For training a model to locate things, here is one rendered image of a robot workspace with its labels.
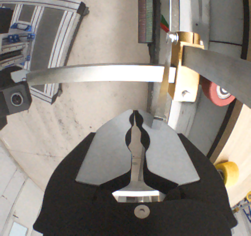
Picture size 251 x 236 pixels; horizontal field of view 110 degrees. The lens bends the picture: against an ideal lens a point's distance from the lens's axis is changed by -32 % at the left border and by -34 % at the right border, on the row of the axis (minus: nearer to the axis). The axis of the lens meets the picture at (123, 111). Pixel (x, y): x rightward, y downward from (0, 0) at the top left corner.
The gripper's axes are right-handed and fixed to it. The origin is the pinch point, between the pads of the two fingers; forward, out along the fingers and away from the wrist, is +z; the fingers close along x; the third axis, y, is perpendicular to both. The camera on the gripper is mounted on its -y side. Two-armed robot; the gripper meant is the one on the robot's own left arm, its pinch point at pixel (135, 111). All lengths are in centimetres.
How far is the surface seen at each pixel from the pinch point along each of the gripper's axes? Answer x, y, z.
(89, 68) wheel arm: -7.9, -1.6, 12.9
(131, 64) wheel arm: -0.1, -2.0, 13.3
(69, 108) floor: -61, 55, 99
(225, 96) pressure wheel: 18.1, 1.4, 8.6
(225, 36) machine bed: 30.7, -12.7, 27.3
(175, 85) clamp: 8.2, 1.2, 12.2
